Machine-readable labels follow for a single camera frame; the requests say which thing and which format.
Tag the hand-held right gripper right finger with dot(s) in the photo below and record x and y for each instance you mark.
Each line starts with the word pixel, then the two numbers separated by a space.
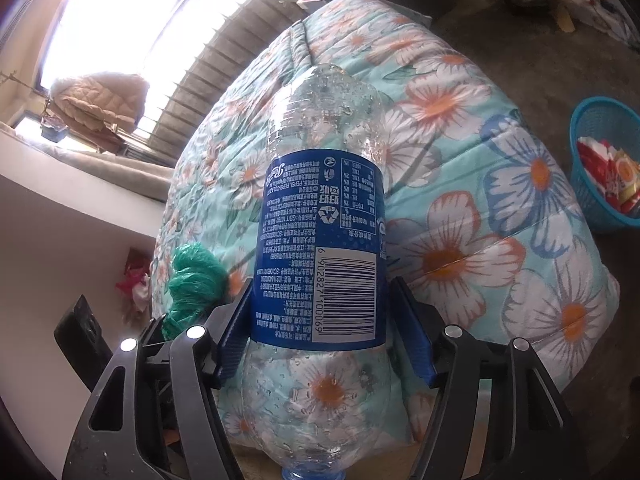
pixel 417 340

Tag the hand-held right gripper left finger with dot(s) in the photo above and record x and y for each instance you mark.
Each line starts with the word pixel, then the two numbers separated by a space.
pixel 235 340

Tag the green plastic bag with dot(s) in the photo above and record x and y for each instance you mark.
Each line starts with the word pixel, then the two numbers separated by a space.
pixel 192 280

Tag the clear plastic bottle blue label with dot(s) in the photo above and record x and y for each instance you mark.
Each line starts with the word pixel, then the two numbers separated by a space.
pixel 320 210

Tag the blue mesh wastebasket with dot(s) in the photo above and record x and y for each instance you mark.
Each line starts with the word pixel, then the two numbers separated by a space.
pixel 590 200

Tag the red white snack packet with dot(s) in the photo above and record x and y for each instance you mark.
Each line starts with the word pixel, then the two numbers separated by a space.
pixel 597 160

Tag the yellow green snack wrapper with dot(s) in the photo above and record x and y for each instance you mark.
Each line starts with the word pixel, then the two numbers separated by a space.
pixel 627 177

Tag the pink plastic bag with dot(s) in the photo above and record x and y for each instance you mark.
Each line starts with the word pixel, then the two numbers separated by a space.
pixel 132 280

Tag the floral quilted blanket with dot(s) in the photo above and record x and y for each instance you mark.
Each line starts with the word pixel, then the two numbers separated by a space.
pixel 450 260

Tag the tan puffer jacket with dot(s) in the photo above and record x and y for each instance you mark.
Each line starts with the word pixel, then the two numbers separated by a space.
pixel 100 100

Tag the metal window railing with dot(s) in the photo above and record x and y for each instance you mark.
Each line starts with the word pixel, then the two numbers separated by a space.
pixel 225 50

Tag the black box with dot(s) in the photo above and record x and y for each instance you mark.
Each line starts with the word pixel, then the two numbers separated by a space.
pixel 525 0

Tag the pile of small boxes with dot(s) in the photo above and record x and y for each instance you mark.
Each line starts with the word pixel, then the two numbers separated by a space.
pixel 595 7

